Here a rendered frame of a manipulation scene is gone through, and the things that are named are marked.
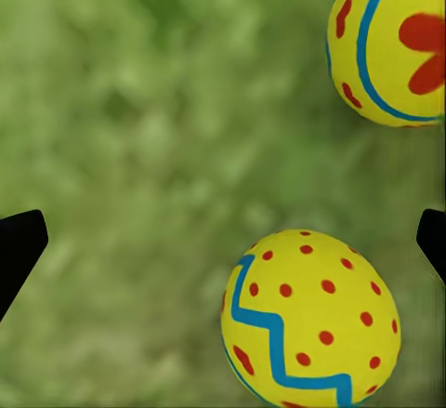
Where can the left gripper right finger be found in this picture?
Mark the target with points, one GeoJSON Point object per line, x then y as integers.
{"type": "Point", "coordinates": [431, 237]}

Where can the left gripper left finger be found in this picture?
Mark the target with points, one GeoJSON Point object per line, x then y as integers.
{"type": "Point", "coordinates": [23, 238]}

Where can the easter egg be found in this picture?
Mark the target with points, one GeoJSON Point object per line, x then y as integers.
{"type": "Point", "coordinates": [387, 59]}
{"type": "Point", "coordinates": [307, 322]}

